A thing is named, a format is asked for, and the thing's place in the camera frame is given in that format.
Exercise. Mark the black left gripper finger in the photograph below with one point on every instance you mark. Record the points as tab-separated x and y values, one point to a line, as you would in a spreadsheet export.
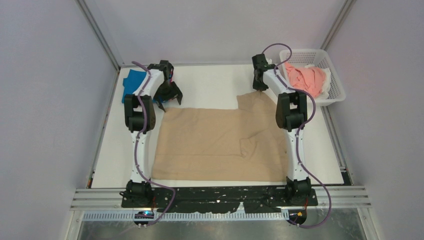
159	103
178	95

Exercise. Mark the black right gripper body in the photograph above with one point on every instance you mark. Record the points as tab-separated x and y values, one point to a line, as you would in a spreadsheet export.
258	84

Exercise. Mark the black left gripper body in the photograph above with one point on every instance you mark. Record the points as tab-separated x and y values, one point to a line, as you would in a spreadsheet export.
165	91

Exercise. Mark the beige t shirt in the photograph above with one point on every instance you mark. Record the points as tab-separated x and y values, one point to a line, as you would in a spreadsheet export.
242	144

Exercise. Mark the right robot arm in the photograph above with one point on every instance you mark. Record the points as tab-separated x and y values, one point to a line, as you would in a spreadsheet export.
290	116

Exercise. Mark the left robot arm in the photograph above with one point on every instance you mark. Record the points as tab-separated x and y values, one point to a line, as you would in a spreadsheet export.
145	89

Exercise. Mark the blue folded t shirt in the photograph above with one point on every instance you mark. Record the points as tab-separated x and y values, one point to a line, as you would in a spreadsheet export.
132	82

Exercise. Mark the pink t shirt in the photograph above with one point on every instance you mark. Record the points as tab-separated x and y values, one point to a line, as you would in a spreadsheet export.
309	79

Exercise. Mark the white plastic laundry basket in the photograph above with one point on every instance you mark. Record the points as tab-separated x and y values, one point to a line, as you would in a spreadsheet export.
304	58

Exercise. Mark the white t shirt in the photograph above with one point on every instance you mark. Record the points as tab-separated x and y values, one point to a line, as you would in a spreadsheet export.
326	82

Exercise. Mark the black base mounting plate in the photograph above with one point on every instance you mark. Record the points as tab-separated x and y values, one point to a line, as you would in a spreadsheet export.
215	200

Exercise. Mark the aluminium frame rail left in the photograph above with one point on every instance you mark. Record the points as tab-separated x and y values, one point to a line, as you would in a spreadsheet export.
86	11

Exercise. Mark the aluminium frame rail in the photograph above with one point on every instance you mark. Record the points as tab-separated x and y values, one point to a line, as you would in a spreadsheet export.
86	11
337	23

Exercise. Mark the aluminium frame rail right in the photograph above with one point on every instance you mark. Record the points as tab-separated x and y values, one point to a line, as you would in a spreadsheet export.
337	23

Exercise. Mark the aluminium front rail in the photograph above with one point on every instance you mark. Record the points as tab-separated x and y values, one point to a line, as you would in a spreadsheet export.
104	204

